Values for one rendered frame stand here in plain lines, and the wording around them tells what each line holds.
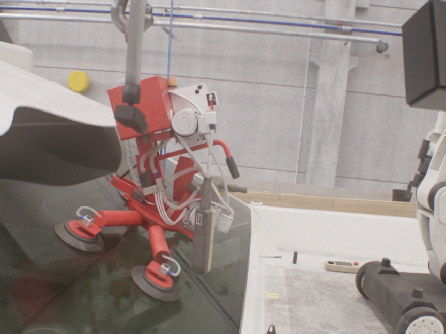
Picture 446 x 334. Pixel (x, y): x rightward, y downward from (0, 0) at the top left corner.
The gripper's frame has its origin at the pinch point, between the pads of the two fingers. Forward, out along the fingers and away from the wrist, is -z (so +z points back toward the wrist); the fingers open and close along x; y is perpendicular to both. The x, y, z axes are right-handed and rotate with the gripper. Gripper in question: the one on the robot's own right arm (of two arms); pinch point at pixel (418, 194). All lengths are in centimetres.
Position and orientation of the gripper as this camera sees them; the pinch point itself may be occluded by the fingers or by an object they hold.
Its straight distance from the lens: 230.3
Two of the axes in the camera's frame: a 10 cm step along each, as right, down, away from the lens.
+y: 0.2, 1.6, -9.9
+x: -9.6, -2.8, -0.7
